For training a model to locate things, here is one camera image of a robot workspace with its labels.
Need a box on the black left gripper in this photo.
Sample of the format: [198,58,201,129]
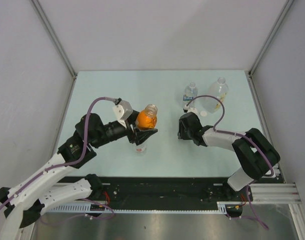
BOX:
[91,109,157,148]

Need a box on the orange juice bottle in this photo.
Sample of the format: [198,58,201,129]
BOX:
[135,104,158,130]

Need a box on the clear bottle blue cap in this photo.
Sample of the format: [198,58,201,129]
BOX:
[181,82,198,113]

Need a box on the large clear bottle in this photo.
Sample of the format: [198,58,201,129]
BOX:
[203,77,229,114]

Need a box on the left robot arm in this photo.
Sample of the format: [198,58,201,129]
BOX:
[0,110,158,240]

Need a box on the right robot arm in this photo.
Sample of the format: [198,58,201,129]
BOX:
[178,112,281,201]

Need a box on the small clear bottle white cap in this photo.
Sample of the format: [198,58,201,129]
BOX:
[134,140,148,155]

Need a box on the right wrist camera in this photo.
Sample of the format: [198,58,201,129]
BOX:
[183,105,198,115]

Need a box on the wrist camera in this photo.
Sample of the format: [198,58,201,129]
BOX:
[183,105,198,115]
[112,98,133,129]

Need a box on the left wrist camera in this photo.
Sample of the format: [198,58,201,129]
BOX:
[112,98,133,129]

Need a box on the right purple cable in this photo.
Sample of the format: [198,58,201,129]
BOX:
[185,95,280,177]

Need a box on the purple cable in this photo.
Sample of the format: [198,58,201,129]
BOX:
[0,96,118,236]
[185,95,280,177]

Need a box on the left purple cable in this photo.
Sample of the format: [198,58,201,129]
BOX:
[0,96,118,236]

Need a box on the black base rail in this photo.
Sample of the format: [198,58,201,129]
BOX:
[99,176,253,211]

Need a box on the grey cable duct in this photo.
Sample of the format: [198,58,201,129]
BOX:
[49,202,230,215]

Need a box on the aluminium table frame rail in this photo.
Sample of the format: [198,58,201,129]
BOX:
[250,183,302,204]

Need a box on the left aluminium frame post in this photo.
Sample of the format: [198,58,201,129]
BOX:
[29,0,77,79]

